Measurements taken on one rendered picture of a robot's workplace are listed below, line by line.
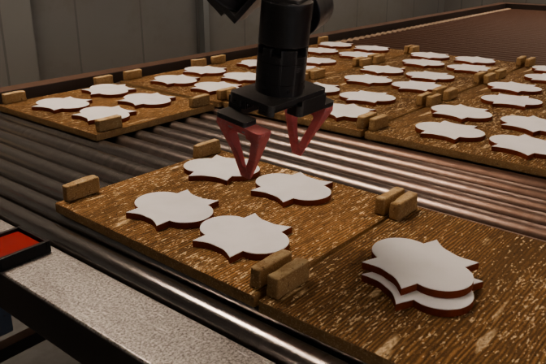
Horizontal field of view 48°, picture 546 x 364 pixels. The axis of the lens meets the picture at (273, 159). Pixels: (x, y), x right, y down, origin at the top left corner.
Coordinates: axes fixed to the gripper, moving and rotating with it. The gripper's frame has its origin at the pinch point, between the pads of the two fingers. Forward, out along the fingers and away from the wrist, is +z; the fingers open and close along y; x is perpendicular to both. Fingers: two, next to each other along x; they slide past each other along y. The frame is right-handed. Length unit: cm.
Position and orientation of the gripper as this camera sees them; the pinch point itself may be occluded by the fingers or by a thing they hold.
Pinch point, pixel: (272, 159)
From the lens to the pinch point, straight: 75.4
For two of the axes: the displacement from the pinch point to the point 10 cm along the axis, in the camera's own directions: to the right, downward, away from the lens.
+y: -6.5, 2.9, -7.1
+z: -0.8, 8.9, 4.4
